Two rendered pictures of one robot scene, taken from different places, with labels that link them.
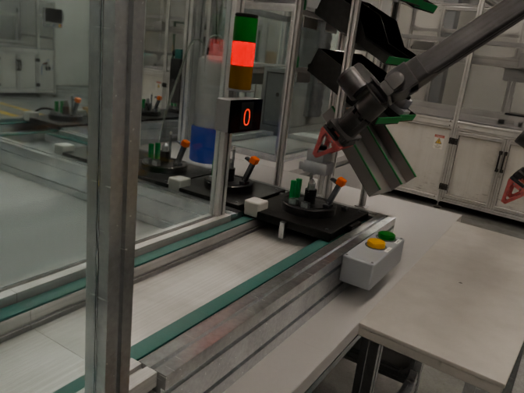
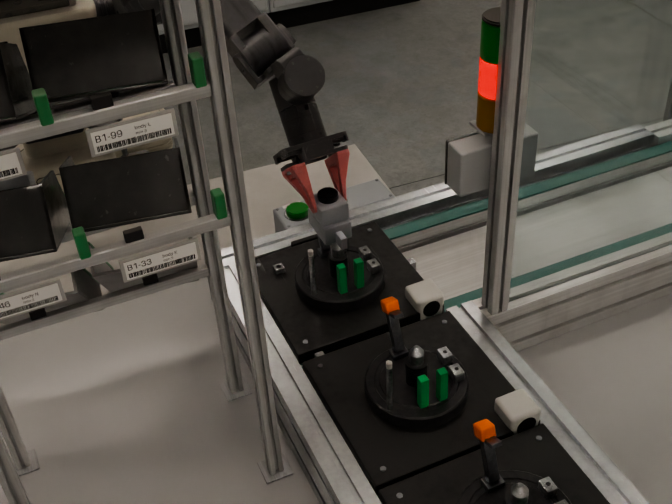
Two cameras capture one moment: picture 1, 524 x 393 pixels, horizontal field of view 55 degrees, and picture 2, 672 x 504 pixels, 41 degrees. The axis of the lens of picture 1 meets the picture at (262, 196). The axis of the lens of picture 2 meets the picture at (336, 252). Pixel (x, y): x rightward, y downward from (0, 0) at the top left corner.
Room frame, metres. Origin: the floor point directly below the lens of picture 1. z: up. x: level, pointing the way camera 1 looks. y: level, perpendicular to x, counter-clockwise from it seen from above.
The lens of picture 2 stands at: (2.08, 0.54, 1.89)
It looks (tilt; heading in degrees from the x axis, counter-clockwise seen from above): 38 degrees down; 218
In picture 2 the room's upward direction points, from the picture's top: 4 degrees counter-clockwise
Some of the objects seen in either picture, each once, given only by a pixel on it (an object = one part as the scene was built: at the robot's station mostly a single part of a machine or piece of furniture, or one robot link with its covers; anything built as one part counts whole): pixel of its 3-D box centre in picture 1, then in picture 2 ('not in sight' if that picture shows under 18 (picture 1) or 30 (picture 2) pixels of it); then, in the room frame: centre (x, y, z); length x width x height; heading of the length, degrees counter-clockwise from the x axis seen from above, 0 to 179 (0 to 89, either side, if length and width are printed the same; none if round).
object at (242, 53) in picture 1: (242, 53); (498, 74); (1.12, 0.08, 1.33); 0.05 x 0.05 x 0.05
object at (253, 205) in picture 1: (255, 207); (424, 299); (1.19, 0.01, 0.97); 0.05 x 0.05 x 0.04; 59
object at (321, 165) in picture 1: (316, 157); (331, 215); (1.23, -0.12, 1.10); 0.08 x 0.04 x 0.07; 60
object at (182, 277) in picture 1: (230, 261); (509, 264); (0.98, 0.05, 0.91); 0.84 x 0.28 x 0.10; 149
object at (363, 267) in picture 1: (373, 258); (335, 215); (1.04, -0.26, 0.93); 0.21 x 0.07 x 0.06; 149
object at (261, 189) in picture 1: (229, 171); (416, 367); (1.35, 0.10, 1.01); 0.24 x 0.24 x 0.13; 59
